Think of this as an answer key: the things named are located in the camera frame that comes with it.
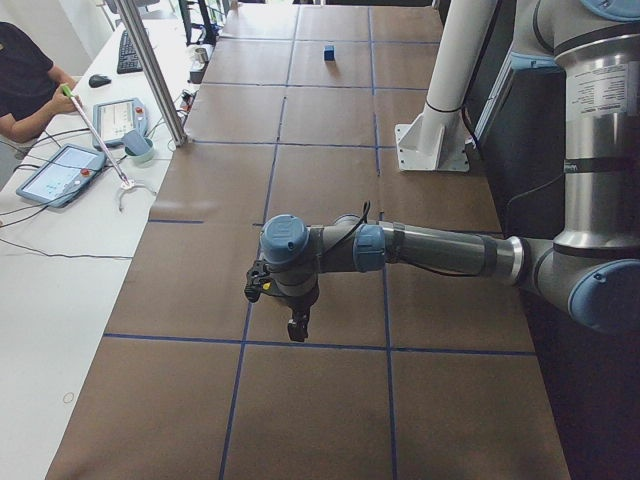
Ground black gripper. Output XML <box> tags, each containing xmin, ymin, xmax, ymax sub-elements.
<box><xmin>278</xmin><ymin>285</ymin><xmax>318</xmax><ymax>341</ymax></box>

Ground blue block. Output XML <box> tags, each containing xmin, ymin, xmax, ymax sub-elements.
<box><xmin>323</xmin><ymin>44</ymin><xmax>335</xmax><ymax>62</ymax></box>

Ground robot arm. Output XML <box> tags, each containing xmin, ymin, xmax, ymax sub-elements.
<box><xmin>245</xmin><ymin>1</ymin><xmax>639</xmax><ymax>342</ymax></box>

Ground reacher grabber stick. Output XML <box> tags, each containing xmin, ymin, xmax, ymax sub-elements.
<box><xmin>60</xmin><ymin>83</ymin><xmax>157</xmax><ymax>213</ymax></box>

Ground blue cup on tape roll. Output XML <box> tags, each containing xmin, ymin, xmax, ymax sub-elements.
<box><xmin>122</xmin><ymin>130</ymin><xmax>154</xmax><ymax>166</ymax></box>

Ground black box under cup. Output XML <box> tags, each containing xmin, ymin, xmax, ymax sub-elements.
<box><xmin>189</xmin><ymin>44</ymin><xmax>214</xmax><ymax>84</ymax></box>

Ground far teach pendant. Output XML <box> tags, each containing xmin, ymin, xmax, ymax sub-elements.
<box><xmin>92</xmin><ymin>98</ymin><xmax>148</xmax><ymax>148</ymax></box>

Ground teach pendant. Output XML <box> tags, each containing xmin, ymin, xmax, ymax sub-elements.
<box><xmin>92</xmin><ymin>98</ymin><xmax>148</xmax><ymax>148</ymax></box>
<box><xmin>16</xmin><ymin>144</ymin><xmax>106</xmax><ymax>208</ymax></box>

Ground near teach pendant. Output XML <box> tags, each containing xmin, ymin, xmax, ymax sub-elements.
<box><xmin>16</xmin><ymin>144</ymin><xmax>106</xmax><ymax>208</ymax></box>

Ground metal cup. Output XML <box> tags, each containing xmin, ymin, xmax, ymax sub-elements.
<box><xmin>193</xmin><ymin>46</ymin><xmax>210</xmax><ymax>64</ymax></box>

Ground black keyboard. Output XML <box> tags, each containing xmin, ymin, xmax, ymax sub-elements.
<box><xmin>116</xmin><ymin>31</ymin><xmax>143</xmax><ymax>75</ymax></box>

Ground black computer mouse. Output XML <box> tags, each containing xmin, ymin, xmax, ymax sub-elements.
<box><xmin>88</xmin><ymin>74</ymin><xmax>112</xmax><ymax>88</ymax></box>

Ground person in black shirt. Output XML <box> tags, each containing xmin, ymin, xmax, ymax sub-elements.
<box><xmin>1</xmin><ymin>22</ymin><xmax>76</xmax><ymax>144</ymax></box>

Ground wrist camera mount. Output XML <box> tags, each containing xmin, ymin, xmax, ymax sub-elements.
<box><xmin>244</xmin><ymin>260</ymin><xmax>273</xmax><ymax>303</ymax></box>

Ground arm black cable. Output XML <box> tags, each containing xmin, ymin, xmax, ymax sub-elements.
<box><xmin>317</xmin><ymin>200</ymin><xmax>372</xmax><ymax>261</ymax></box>

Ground white pole base plate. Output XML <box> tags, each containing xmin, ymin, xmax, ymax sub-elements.
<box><xmin>394</xmin><ymin>109</ymin><xmax>470</xmax><ymax>172</ymax></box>

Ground aluminium frame post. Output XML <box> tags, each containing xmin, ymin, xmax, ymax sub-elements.
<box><xmin>115</xmin><ymin>0</ymin><xmax>187</xmax><ymax>147</ymax></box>

